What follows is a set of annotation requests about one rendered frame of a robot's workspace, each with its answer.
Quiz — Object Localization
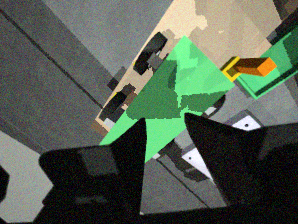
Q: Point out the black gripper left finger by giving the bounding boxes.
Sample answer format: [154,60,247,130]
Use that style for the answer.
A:
[38,118,147,215]

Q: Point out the green tray floor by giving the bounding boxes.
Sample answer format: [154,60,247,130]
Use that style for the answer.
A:
[239,29,298,93]

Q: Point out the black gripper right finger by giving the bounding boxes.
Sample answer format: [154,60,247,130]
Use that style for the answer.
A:
[184,112,298,206]

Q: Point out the yellow wedge with orange handle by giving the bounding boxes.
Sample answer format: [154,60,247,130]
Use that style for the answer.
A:
[219,56,277,82]

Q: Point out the small green trolley with black wheels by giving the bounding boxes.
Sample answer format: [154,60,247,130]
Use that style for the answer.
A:
[98,32,234,163]

